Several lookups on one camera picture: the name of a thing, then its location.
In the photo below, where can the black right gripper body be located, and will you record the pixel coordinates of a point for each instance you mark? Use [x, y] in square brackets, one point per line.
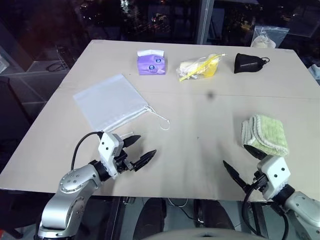
[260, 182]

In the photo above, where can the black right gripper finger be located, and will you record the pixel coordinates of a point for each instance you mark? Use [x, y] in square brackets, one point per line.
[256, 153]
[237, 176]

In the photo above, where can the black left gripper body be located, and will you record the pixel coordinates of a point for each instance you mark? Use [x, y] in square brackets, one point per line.
[123, 162]

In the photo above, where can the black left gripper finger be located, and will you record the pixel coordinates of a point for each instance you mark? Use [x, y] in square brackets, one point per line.
[131, 141]
[145, 158]

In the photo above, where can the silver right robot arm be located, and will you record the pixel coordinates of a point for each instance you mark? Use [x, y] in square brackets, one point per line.
[300, 207]

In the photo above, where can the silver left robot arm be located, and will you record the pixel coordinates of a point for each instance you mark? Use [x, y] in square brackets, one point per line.
[67, 192]

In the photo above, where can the green folded towel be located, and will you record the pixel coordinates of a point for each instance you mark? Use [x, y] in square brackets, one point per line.
[267, 132]

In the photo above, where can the yellow clear plastic bag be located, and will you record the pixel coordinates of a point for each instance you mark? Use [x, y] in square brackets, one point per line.
[197, 66]

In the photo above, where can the clear zip bag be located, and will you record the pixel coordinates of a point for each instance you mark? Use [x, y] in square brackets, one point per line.
[268, 36]

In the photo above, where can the dark rounded shape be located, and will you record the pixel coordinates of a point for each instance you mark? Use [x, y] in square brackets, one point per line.
[153, 215]
[212, 213]

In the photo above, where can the grey robot torso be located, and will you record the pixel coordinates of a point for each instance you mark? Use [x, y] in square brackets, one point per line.
[205, 233]

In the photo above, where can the purple tissue pack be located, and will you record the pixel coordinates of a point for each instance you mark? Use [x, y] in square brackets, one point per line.
[151, 62]

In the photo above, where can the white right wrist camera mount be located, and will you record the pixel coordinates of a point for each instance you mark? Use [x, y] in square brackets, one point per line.
[275, 172]

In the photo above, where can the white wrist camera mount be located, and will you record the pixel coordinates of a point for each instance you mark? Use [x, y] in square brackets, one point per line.
[275, 172]
[107, 150]

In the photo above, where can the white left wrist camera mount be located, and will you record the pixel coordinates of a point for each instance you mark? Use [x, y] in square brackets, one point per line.
[107, 150]

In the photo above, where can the black table frame leg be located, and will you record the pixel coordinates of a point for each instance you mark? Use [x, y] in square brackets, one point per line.
[117, 217]

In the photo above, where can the grey window frame post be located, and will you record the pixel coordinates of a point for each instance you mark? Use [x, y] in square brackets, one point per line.
[205, 21]

